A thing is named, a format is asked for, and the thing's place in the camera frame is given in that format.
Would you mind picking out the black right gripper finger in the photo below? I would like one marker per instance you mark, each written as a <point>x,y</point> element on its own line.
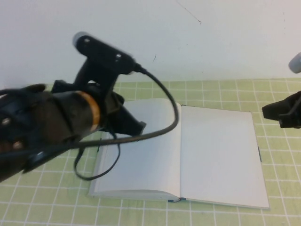
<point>279,103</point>
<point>272,114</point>

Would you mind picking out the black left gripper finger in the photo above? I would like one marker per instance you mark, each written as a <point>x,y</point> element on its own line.
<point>128,129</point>
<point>132,120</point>

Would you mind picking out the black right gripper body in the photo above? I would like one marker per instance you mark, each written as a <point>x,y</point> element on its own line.
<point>292,120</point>

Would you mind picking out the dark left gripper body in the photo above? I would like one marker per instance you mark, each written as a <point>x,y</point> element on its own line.
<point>109,110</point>

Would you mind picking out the technical book with drawings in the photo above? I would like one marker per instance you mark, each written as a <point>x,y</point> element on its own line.
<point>223,153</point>

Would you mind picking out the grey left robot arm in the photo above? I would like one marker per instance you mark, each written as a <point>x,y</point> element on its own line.
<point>35,122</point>

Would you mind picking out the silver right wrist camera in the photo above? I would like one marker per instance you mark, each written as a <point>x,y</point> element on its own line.
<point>296,63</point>

